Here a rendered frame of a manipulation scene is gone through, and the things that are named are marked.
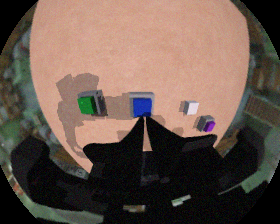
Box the purple button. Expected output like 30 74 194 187
196 115 216 132

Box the green button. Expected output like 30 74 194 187
77 89 104 115

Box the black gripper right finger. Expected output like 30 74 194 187
145 117 217 181

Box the blue button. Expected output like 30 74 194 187
129 92 155 117

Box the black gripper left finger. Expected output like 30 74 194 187
83 117 144 179

